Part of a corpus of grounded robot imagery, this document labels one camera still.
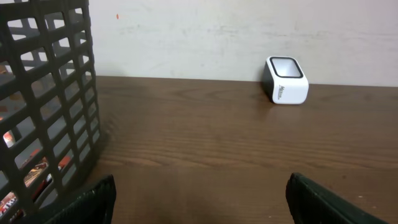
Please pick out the dark grey plastic basket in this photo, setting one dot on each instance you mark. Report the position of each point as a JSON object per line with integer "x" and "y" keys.
{"x": 49, "y": 100}

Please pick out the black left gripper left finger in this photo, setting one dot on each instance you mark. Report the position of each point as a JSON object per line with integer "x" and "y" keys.
{"x": 91, "y": 204}

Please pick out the red chocolate bar wrapper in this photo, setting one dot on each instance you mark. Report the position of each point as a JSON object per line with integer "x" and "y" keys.
{"x": 10, "y": 199}

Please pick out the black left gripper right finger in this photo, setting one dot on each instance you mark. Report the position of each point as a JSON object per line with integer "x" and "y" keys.
{"x": 310, "y": 202}

